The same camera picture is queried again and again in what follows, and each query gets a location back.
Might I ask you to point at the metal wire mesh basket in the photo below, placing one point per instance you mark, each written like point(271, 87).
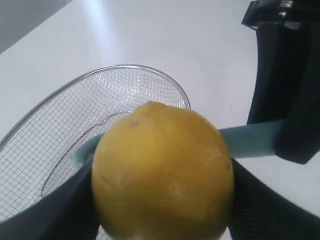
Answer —
point(36, 154)

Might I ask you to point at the teal handled peeler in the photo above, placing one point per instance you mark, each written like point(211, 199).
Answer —
point(245, 141)

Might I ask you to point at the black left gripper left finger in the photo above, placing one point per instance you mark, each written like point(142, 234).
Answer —
point(67, 213)

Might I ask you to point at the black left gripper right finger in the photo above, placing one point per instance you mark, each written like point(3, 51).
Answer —
point(260, 213)

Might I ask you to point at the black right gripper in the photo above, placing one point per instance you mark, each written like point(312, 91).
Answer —
point(282, 54)

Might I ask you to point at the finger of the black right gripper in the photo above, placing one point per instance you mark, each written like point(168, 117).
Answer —
point(298, 139)

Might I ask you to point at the yellow lemon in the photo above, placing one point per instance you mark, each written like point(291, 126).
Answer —
point(163, 173)

